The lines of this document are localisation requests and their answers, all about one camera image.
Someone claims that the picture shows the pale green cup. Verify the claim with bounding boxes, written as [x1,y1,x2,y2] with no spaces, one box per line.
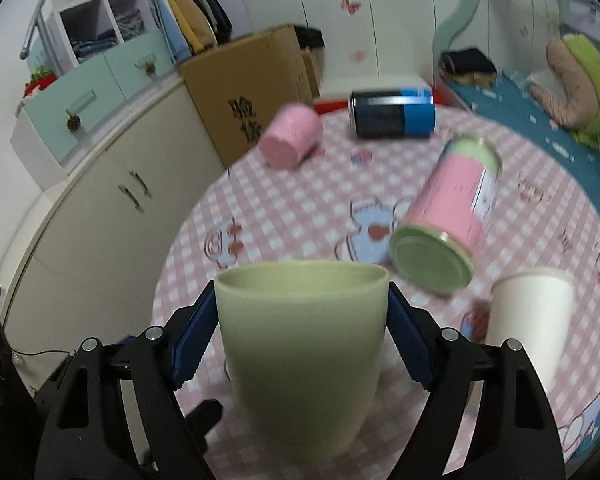
[214,260,389,464]

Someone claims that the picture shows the white paper cup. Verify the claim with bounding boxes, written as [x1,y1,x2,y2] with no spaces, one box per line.
[486,266,576,391]

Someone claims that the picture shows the pink cup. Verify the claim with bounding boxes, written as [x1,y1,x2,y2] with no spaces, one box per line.
[258,103,324,170]

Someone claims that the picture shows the white low cabinet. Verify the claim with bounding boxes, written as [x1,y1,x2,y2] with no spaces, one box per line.
[3,84,224,390]

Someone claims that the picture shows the pink green tin can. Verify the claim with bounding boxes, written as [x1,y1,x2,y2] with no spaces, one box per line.
[389,134,502,295]

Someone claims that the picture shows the pink checkered tablecloth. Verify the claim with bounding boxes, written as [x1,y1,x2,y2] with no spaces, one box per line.
[152,107,600,470]

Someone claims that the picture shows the teal drawer unit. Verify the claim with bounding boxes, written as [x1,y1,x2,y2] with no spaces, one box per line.
[10,30,174,191]

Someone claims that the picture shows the black blue can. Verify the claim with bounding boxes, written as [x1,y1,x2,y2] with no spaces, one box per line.
[348,88,437,140]

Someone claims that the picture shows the teal patterned mattress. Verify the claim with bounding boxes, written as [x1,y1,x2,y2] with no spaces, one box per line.
[446,72,600,214]

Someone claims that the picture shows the pink curved pillow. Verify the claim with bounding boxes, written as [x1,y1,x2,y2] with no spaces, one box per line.
[529,39,600,130]

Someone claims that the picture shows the red strawberry plush toy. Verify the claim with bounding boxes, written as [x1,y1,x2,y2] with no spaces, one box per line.
[23,65,57,96]

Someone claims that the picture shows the folded dark clothes pile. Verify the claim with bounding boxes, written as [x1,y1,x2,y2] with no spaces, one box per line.
[438,47,498,88]

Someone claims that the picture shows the brown cardboard box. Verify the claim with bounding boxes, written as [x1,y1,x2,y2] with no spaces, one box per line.
[181,25,313,167]

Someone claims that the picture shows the grey metal handrail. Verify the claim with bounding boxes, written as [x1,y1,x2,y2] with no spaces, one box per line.
[19,0,56,62]

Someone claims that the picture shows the lilac stair shelf unit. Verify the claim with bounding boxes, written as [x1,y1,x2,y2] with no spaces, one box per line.
[44,0,157,73]

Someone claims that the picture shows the hanging clothes row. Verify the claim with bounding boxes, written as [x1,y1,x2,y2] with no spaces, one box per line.
[148,0,233,64]

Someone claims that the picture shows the white wardrobe doors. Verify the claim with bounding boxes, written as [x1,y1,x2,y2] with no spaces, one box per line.
[244,0,458,96]

